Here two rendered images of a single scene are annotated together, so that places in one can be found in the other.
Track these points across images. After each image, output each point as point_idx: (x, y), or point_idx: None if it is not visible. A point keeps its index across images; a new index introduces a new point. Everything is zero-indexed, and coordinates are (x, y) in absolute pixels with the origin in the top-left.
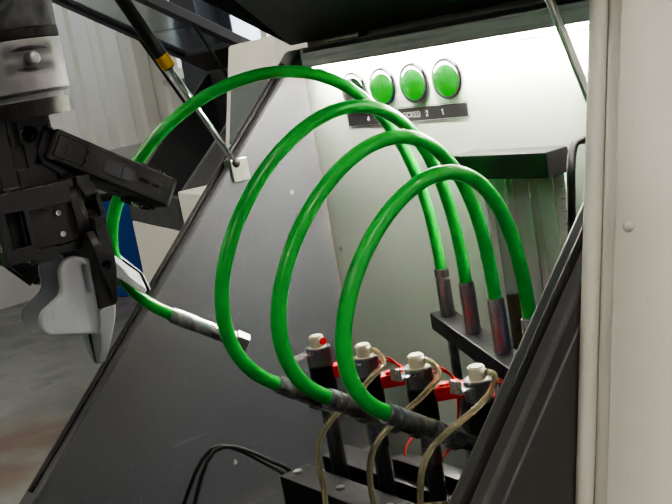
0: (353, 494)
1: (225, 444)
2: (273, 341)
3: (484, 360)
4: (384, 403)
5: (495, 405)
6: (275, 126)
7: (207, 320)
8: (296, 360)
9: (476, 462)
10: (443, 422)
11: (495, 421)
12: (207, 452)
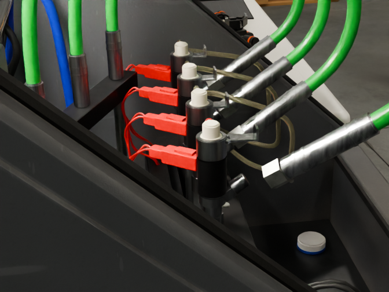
0: (235, 230)
1: (326, 283)
2: (330, 0)
3: (87, 122)
4: (273, 32)
5: (219, 25)
6: None
7: (321, 137)
8: (248, 133)
9: (246, 47)
10: (223, 67)
11: (228, 26)
12: (352, 289)
